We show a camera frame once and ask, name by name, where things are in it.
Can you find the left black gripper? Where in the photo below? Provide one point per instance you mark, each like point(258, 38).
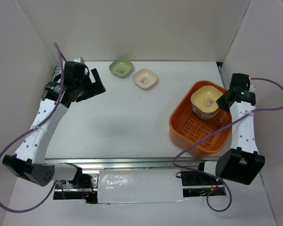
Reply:
point(95, 88)

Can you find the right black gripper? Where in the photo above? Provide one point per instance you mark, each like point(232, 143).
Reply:
point(220, 103)

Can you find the yellow square plate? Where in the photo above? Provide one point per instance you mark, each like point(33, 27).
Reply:
point(204, 99)

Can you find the brown plate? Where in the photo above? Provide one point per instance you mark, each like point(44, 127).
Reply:
point(205, 116)

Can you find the orange plastic bin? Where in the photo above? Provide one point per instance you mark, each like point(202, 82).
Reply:
point(186, 128)

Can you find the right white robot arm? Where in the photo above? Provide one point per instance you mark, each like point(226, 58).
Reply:
point(242, 162)

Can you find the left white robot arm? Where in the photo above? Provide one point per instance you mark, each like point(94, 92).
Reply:
point(28, 160)

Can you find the green plate at back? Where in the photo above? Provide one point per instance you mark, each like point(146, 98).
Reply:
point(121, 67)

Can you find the cream plate at back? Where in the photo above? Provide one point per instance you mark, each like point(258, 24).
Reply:
point(145, 78)

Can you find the white foil cover panel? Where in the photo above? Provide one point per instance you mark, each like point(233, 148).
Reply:
point(139, 186)

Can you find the aluminium frame rail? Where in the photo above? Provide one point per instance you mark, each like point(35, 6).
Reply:
point(126, 125)

